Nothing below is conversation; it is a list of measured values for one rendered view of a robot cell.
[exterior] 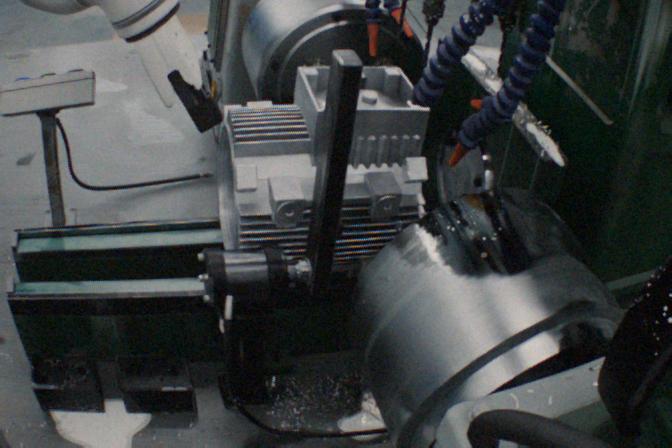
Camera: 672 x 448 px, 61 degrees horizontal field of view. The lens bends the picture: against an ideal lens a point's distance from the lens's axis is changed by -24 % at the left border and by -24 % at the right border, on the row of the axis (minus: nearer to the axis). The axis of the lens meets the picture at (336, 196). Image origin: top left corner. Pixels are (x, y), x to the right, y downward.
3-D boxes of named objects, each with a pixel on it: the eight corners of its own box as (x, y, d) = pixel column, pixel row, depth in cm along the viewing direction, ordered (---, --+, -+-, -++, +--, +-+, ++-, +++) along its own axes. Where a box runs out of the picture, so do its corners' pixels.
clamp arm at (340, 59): (326, 273, 76) (360, 48, 61) (334, 293, 74) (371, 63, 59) (293, 276, 75) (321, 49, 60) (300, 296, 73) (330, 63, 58)
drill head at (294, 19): (352, 57, 138) (368, -49, 123) (423, 164, 110) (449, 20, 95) (223, 63, 130) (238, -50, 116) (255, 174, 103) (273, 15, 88)
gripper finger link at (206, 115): (176, 91, 79) (200, 131, 83) (177, 104, 76) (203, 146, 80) (199, 77, 78) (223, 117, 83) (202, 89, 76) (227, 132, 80)
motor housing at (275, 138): (362, 199, 100) (383, 75, 89) (406, 297, 86) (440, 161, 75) (214, 208, 95) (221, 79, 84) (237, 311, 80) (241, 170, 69)
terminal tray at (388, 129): (390, 117, 88) (398, 66, 84) (420, 168, 80) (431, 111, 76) (290, 119, 85) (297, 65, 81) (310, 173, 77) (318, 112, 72)
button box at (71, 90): (95, 105, 97) (96, 72, 97) (93, 102, 90) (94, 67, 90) (7, 117, 92) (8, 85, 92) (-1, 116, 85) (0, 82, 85)
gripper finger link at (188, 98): (158, 50, 72) (170, 58, 78) (182, 108, 72) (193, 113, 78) (167, 44, 72) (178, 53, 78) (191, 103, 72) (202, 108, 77)
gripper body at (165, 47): (122, 15, 75) (158, 78, 82) (118, 48, 67) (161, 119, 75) (174, -17, 75) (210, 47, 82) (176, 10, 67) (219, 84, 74)
